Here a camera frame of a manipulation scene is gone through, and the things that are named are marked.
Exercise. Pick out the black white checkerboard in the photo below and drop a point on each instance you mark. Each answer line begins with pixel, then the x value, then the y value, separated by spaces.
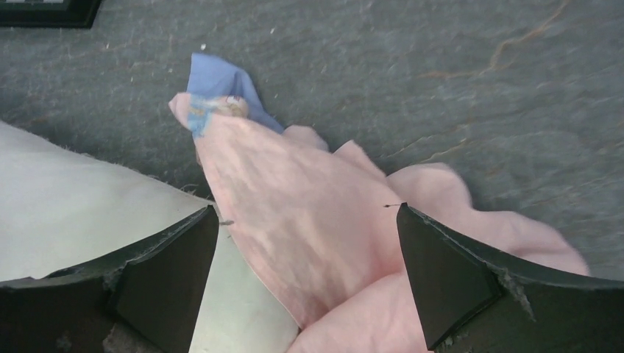
pixel 79 14

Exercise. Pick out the white pillow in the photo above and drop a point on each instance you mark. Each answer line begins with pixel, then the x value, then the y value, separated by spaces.
pixel 60 209

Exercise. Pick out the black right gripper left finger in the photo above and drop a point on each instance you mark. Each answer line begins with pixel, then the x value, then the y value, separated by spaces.
pixel 153 288

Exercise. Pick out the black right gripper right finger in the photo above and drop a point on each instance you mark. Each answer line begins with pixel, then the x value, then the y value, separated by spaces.
pixel 472 297

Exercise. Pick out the blue and pink printed pillowcase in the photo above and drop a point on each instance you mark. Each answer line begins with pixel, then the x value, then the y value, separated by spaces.
pixel 319 227

